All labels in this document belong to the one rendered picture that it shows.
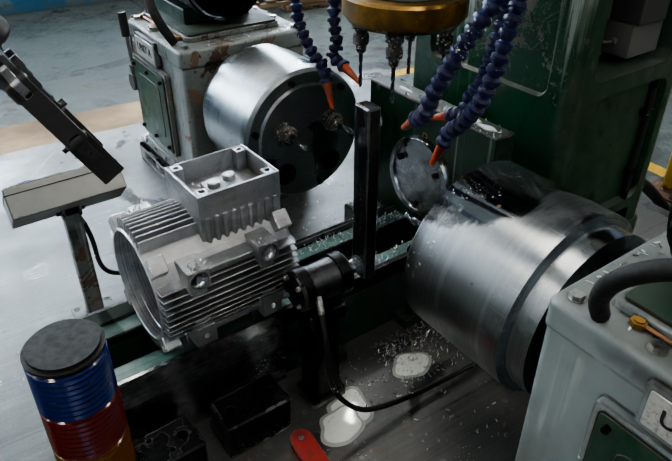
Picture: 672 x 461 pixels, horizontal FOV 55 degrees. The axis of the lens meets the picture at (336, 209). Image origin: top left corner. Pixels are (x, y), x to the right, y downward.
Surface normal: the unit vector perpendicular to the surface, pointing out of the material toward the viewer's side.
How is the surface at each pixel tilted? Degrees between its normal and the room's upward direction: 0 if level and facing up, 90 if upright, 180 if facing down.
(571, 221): 9
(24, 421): 0
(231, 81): 43
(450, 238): 51
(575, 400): 90
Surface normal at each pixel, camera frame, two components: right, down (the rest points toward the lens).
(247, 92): -0.60, -0.36
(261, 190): 0.59, 0.43
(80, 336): 0.00, -0.85
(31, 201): 0.44, -0.20
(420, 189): -0.82, 0.31
